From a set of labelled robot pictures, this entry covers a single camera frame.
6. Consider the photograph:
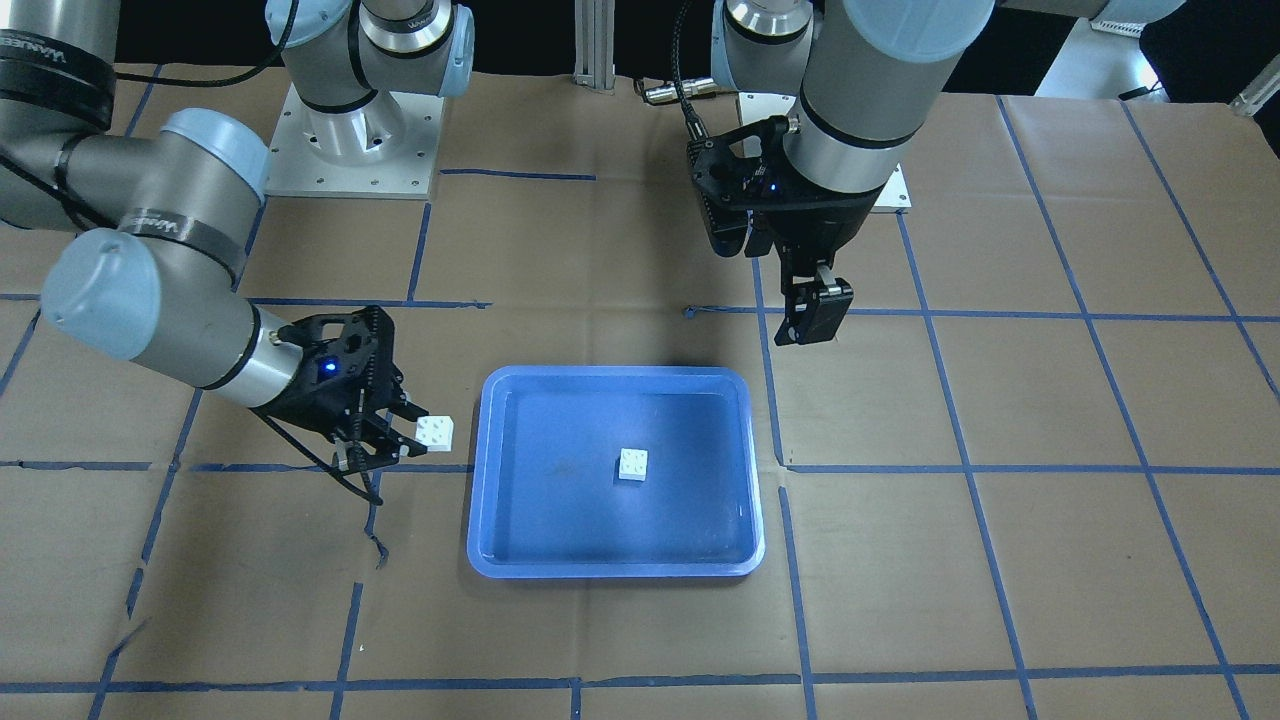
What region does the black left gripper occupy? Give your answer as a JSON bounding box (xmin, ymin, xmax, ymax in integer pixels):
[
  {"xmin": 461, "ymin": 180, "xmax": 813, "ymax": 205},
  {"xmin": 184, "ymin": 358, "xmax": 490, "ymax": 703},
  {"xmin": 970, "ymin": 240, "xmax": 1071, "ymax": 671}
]
[{"xmin": 735, "ymin": 190, "xmax": 881, "ymax": 346}]

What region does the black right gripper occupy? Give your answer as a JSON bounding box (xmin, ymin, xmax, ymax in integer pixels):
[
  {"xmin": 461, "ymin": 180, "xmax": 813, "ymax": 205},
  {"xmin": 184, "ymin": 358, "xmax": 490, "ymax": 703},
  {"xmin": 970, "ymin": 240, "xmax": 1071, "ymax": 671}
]
[{"xmin": 253, "ymin": 307, "xmax": 430, "ymax": 473}]

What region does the white building block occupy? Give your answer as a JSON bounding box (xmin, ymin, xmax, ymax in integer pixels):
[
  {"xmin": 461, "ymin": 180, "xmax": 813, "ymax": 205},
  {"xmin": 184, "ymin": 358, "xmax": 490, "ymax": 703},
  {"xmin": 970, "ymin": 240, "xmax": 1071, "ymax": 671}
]
[
  {"xmin": 616, "ymin": 447, "xmax": 649, "ymax": 483},
  {"xmin": 415, "ymin": 415, "xmax": 454, "ymax": 452}
]

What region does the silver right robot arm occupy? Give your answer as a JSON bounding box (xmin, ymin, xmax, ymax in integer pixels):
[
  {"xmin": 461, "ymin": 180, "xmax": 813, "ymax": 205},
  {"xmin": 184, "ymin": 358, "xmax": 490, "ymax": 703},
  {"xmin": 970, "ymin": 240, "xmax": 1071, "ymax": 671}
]
[{"xmin": 1, "ymin": 1, "xmax": 475, "ymax": 480}]

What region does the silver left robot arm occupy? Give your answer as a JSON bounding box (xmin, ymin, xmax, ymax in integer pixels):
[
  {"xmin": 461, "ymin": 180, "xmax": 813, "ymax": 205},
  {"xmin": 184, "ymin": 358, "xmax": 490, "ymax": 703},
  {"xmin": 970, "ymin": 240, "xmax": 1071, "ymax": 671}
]
[{"xmin": 684, "ymin": 1, "xmax": 996, "ymax": 346}]

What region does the blue plastic tray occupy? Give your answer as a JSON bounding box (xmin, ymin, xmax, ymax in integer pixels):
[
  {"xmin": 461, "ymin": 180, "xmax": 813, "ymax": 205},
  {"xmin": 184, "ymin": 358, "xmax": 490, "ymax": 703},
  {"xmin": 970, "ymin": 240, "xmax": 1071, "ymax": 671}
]
[{"xmin": 466, "ymin": 365, "xmax": 765, "ymax": 580}]

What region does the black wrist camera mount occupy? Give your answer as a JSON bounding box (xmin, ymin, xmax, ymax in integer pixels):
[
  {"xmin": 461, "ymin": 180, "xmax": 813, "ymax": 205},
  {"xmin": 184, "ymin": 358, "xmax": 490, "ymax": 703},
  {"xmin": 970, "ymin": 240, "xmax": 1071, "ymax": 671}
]
[{"xmin": 686, "ymin": 115, "xmax": 801, "ymax": 258}]

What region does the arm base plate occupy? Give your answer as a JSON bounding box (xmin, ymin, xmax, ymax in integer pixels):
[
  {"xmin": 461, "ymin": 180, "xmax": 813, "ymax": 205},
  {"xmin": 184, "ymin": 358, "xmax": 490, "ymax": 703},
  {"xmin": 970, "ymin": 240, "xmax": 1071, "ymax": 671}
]
[{"xmin": 265, "ymin": 87, "xmax": 445, "ymax": 200}]

